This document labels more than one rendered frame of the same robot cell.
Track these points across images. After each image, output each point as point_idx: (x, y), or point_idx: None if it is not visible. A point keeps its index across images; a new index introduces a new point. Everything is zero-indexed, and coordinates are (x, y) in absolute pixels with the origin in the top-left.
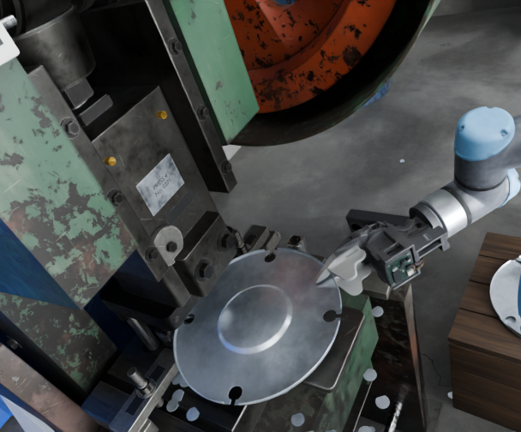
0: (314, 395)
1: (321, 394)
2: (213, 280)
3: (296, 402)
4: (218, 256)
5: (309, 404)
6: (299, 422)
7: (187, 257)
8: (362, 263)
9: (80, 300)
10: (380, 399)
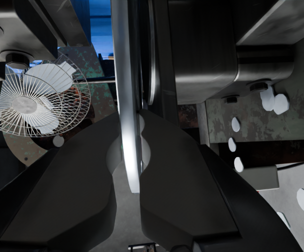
0: (256, 127)
1: (259, 135)
2: (42, 51)
3: (244, 111)
4: (7, 40)
5: (248, 127)
6: (234, 127)
7: None
8: (168, 251)
9: None
10: (282, 219)
